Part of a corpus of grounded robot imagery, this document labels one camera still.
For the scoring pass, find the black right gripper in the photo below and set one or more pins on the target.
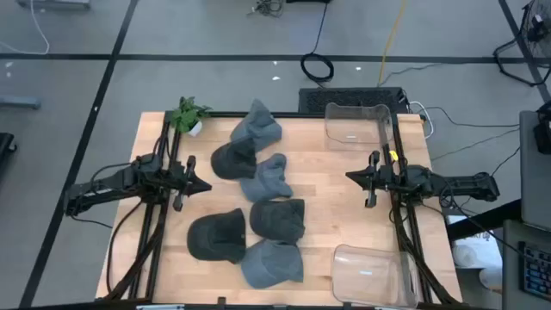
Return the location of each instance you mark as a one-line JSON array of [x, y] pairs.
[[383, 180]]

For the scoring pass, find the green plant in white pot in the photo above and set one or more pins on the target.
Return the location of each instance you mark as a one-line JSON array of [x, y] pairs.
[[186, 116]]

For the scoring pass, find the grey desk foot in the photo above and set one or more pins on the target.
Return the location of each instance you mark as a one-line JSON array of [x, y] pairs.
[[56, 3]]

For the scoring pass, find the light grey cap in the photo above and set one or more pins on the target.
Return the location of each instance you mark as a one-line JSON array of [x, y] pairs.
[[267, 178], [271, 264], [258, 127]]

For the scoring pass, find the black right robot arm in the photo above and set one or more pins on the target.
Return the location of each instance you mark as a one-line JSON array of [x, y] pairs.
[[465, 185]]

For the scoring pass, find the black floor fan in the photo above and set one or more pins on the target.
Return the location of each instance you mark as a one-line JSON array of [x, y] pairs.
[[538, 26]]

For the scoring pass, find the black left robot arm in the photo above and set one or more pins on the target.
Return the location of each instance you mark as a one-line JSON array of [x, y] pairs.
[[107, 185]]

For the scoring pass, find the black computer tower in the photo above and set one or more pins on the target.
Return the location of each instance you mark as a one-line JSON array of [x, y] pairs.
[[353, 100]]

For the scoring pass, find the dark grey cap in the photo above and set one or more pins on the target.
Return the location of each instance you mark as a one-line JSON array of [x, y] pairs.
[[215, 237], [277, 219], [232, 161]]

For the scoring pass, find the clear plastic bin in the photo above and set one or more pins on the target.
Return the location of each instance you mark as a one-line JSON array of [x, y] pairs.
[[370, 275], [344, 129]]

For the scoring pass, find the dark desk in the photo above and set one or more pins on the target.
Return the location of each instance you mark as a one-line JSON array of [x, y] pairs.
[[512, 275]]

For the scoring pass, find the black chair base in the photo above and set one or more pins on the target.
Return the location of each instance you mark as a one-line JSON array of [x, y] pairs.
[[5, 146]]

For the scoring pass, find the grey floor bar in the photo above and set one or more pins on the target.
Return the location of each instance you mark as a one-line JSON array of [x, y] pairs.
[[19, 102]]

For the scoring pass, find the white box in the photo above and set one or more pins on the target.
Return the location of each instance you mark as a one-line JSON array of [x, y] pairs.
[[473, 252]]

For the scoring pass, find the black keyboard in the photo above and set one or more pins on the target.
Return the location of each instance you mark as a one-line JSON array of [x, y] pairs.
[[536, 273]]

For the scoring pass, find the large black monitor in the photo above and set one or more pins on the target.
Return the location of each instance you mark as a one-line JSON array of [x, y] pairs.
[[543, 133]]

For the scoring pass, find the yellow tape tag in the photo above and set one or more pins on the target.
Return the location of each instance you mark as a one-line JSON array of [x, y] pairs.
[[393, 155]]

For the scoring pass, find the black metal table frame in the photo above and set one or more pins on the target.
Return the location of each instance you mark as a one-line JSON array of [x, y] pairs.
[[215, 114]]

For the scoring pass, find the grey desk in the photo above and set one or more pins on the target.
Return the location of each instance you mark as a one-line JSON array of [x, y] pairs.
[[534, 189]]

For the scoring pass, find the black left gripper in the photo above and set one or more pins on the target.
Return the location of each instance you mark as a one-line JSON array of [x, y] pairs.
[[183, 183]]

